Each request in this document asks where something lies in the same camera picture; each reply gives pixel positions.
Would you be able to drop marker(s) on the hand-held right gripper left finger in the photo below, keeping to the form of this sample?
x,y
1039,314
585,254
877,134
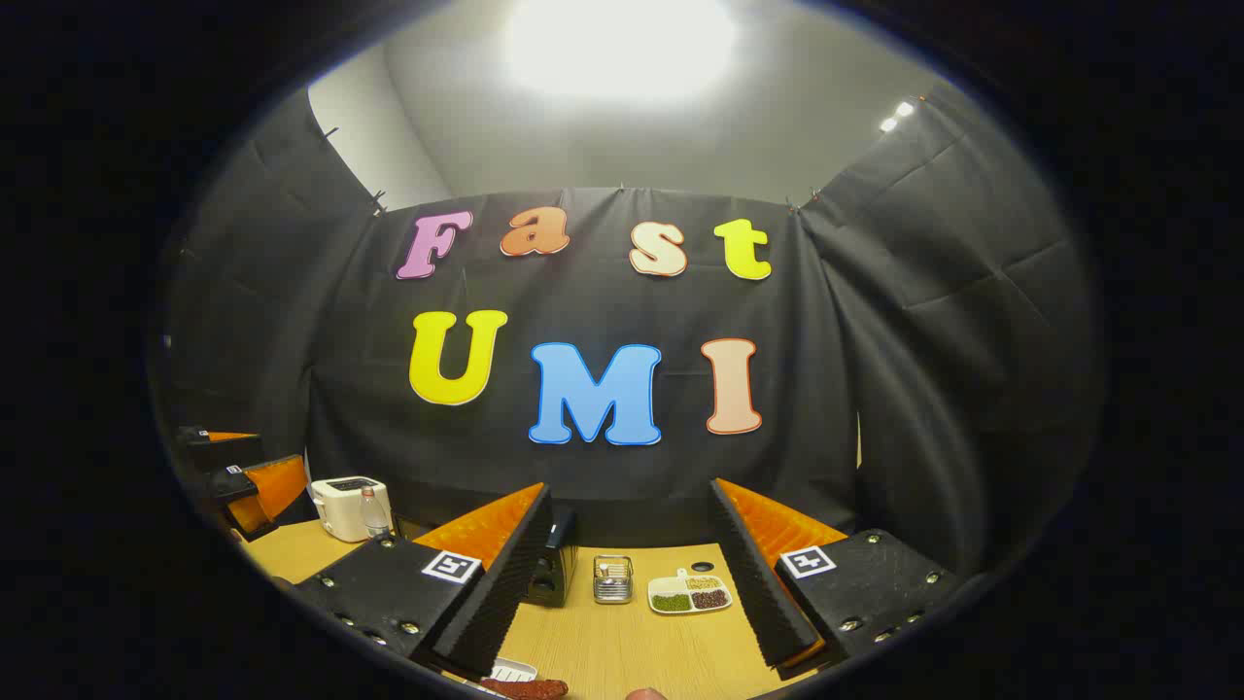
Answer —
x,y
505,593

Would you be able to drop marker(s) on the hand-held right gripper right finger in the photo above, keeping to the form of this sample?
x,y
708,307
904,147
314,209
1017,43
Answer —
x,y
763,593

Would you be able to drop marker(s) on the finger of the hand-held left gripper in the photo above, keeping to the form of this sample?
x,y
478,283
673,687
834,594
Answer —
x,y
272,491
219,449

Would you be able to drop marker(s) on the black electric oven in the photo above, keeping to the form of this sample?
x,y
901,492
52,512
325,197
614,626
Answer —
x,y
554,574

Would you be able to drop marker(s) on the brown steak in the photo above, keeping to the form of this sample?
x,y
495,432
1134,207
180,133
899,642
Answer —
x,y
525,689

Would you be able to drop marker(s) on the white toaster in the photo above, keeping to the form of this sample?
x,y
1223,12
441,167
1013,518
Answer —
x,y
335,510

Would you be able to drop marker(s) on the white divided bean dish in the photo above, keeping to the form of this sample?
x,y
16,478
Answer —
x,y
690,595

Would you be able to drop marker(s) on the clear plastic water bottle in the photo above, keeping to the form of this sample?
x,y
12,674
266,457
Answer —
x,y
375,520

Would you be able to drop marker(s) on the small ceiling light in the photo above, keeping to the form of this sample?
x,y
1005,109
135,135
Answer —
x,y
896,117

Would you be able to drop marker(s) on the large ceiling light panel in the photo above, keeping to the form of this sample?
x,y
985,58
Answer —
x,y
622,49

